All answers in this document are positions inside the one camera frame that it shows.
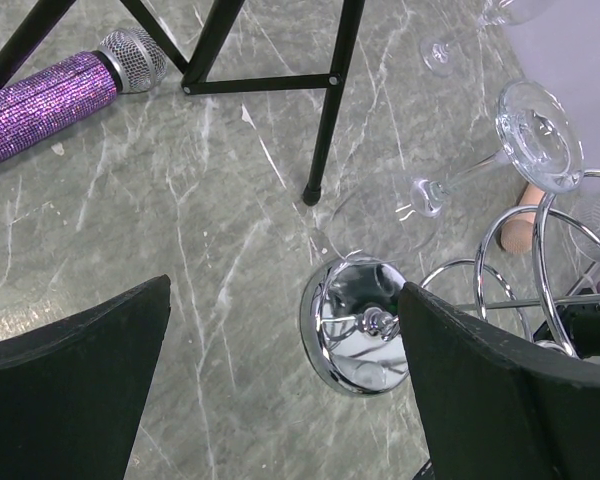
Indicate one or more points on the clear wine glass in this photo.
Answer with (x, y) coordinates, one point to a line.
(438, 52)
(389, 215)
(587, 211)

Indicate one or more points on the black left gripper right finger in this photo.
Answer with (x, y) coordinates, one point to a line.
(493, 405)

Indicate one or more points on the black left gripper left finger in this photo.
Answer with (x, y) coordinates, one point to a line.
(72, 392)

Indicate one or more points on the purple glitter microphone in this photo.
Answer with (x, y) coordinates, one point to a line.
(127, 61)

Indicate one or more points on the chrome wine glass rack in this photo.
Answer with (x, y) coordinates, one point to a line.
(349, 310)

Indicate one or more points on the black music stand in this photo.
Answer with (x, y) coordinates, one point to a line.
(46, 14)

